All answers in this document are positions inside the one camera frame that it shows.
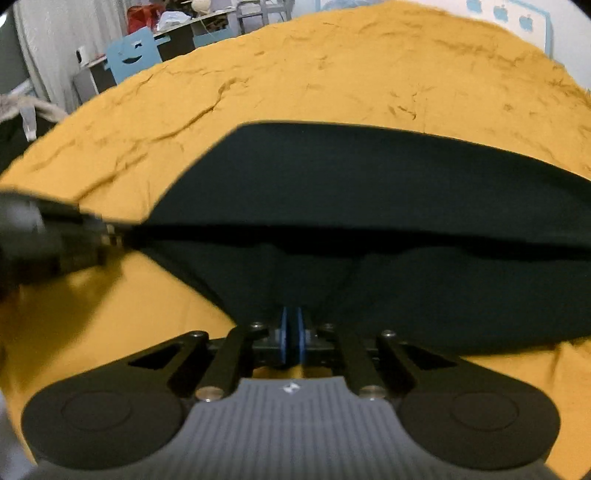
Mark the grey desk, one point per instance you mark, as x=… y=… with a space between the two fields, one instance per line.
x=184 y=34

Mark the white curtain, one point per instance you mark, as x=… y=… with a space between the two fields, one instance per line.
x=55 y=41

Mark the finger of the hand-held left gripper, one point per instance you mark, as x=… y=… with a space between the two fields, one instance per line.
x=108 y=237

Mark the white and blue headboard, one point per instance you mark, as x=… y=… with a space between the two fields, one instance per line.
x=508 y=18

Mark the red bag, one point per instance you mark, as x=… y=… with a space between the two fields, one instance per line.
x=144 y=17

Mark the cream yarn ball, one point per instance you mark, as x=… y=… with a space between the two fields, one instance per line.
x=201 y=4

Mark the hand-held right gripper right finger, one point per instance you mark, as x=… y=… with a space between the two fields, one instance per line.
x=300 y=333

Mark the yellow quilted blanket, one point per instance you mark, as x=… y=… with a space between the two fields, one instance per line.
x=323 y=69

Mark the dark jacket with fur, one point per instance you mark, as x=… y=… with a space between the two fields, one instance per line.
x=23 y=115

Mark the small white camera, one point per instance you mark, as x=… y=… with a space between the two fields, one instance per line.
x=83 y=53

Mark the white wooden chair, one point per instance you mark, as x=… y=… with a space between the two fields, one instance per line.
x=265 y=9

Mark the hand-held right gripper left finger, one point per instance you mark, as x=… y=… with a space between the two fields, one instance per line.
x=284 y=333

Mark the black pants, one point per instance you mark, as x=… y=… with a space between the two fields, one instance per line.
x=369 y=207

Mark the blue chair with face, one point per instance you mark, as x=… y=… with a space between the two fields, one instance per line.
x=131 y=55

